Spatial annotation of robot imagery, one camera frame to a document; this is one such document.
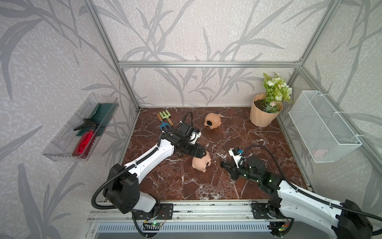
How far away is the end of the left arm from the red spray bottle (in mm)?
294

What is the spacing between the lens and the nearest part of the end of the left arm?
0.59 meters

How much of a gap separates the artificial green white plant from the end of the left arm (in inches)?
22.0

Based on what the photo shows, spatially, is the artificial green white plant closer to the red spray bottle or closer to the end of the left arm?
the end of the left arm

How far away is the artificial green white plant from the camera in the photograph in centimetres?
92

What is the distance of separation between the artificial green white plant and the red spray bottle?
38.4 inches

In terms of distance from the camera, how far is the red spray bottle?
0.56 meters
